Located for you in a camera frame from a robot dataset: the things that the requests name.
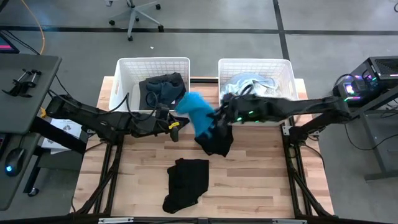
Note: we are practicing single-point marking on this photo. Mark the black computer stand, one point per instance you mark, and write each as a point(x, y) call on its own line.
point(373, 146)

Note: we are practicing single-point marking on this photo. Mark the black computer mouse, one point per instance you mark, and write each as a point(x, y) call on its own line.
point(14, 161)

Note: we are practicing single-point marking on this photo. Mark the black clamp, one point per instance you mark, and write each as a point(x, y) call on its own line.
point(21, 83)

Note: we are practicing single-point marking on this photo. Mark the white office chair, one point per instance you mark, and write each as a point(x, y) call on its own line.
point(134, 15)

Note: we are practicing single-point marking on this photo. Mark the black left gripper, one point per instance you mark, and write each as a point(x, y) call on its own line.
point(164, 121)

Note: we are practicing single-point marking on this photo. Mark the black garment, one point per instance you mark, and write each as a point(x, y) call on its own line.
point(186, 183)
point(144, 96)
point(217, 143)

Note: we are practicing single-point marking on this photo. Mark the grey desk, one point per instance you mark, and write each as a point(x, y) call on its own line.
point(28, 105)

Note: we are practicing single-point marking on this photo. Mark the black metal table frame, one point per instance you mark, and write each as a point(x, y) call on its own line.
point(107, 174)

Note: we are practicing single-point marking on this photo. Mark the aluminium bracket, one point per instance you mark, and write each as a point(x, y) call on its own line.
point(289, 221)
point(115, 220)

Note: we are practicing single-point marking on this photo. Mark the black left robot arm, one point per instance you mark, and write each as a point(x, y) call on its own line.
point(102, 123)

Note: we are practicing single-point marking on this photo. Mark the white paper sheet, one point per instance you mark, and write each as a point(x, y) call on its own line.
point(66, 127)

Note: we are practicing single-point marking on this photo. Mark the dark monitor screen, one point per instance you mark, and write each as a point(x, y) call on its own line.
point(6, 45)

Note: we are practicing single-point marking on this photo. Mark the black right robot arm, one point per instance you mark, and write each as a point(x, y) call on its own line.
point(295, 107)

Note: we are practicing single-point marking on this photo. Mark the white perforated plastic basket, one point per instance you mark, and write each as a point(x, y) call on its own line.
point(124, 67)
point(227, 67)

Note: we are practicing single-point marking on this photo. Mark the black computer with coloured lights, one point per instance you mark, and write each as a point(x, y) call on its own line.
point(382, 70)

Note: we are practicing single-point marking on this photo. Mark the bright blue garment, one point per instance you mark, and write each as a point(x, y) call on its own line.
point(196, 109)

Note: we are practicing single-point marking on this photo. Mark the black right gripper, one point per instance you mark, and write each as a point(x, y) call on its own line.
point(226, 114)

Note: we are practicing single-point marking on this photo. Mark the light blue garment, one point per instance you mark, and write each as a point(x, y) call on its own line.
point(248, 82)

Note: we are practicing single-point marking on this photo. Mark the dark grey garment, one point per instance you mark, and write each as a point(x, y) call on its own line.
point(166, 90)

